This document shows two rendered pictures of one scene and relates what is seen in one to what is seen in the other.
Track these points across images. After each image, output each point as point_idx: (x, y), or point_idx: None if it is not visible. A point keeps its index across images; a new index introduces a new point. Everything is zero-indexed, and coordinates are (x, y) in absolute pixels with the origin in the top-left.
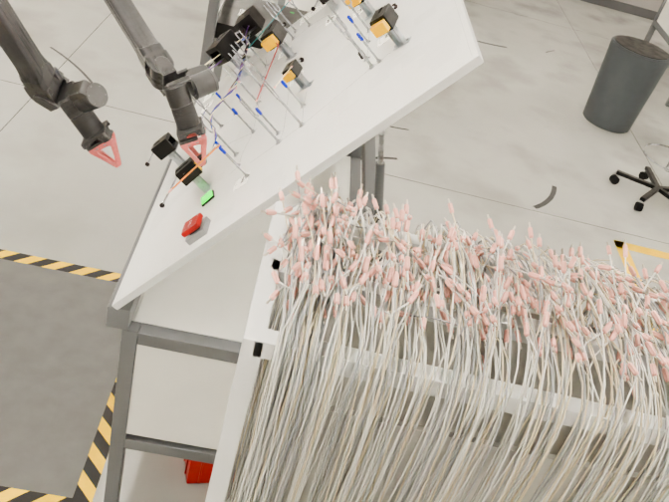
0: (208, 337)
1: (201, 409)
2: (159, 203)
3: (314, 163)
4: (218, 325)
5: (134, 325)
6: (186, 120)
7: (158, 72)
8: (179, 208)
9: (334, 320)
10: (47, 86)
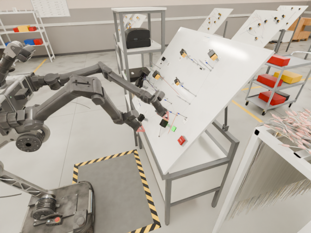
0: (189, 168)
1: (190, 187)
2: (149, 134)
3: (220, 106)
4: (189, 162)
5: (169, 175)
6: (161, 108)
7: (147, 98)
8: (162, 134)
9: (267, 155)
10: (121, 117)
